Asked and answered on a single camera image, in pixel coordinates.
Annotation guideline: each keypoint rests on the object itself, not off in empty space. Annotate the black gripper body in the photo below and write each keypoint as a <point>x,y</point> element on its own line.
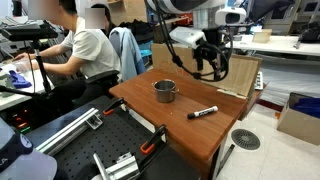
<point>213,51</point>

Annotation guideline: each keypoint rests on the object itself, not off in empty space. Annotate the white marker with black cap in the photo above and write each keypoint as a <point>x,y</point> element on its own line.
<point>203,112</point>

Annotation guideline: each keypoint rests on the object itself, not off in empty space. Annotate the white Franka robot base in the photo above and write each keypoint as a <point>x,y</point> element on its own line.
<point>16,146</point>

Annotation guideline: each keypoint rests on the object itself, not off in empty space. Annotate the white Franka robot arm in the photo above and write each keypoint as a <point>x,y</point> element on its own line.
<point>186,4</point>

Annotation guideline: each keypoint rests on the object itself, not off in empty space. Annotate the small steel pot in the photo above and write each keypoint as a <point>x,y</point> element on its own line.
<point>165,95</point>

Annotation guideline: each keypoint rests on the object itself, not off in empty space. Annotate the black desk leg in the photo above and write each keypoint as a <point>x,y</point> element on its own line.
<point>226,160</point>

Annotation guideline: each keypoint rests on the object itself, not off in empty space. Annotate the white desk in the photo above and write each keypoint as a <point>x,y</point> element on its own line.
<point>13,98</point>

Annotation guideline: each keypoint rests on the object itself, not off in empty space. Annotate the light corrugated panel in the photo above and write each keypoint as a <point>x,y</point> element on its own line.
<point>243,75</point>

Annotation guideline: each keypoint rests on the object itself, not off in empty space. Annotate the brown cardboard sheet red print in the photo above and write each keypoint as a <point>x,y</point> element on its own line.
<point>163,56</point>

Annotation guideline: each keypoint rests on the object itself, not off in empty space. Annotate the small wooden box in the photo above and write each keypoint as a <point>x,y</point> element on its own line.
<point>262,35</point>

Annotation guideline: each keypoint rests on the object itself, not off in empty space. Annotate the white work table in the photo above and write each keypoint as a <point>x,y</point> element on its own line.
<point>276,45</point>

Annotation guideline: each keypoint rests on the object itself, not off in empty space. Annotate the black backpack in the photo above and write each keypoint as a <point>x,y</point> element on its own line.
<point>136,30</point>

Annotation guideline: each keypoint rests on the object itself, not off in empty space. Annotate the round floor drain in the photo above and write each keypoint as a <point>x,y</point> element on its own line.
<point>245,139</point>

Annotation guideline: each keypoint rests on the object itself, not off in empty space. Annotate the light blue jacket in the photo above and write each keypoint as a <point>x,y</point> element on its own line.
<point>128,53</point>

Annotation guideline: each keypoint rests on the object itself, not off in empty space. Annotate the open cardboard box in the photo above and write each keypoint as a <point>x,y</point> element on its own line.
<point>296,128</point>

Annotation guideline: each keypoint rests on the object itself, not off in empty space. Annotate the blue bag in box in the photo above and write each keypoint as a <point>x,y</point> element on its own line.
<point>308,106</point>

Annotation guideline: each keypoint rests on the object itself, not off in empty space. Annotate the black office chair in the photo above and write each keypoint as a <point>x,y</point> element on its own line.
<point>100,76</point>

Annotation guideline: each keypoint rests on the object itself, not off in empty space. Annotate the person with dark hair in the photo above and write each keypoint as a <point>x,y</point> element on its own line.
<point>109,20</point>

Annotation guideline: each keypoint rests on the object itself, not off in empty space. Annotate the seated person white shirt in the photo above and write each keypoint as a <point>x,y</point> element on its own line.
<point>90,46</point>

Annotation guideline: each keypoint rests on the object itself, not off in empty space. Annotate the black perforated breadboard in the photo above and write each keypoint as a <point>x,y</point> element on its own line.
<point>106,140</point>

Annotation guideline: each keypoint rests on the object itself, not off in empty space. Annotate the blue cloth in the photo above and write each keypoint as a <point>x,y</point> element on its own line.
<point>18,80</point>

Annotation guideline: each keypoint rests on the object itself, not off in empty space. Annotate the black box red lights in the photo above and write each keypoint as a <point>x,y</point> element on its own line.
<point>20,121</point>

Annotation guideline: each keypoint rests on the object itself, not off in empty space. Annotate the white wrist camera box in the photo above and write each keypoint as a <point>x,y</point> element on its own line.
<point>186,36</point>

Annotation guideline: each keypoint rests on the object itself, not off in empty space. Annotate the aluminium extrusion rail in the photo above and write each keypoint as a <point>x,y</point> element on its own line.
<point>66,131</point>
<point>123,168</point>

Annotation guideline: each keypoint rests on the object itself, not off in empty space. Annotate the black camera tripod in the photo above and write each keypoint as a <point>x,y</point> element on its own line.
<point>42,71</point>

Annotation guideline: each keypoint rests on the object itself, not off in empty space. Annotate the black stereo camera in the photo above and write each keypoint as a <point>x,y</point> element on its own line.
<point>30,31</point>

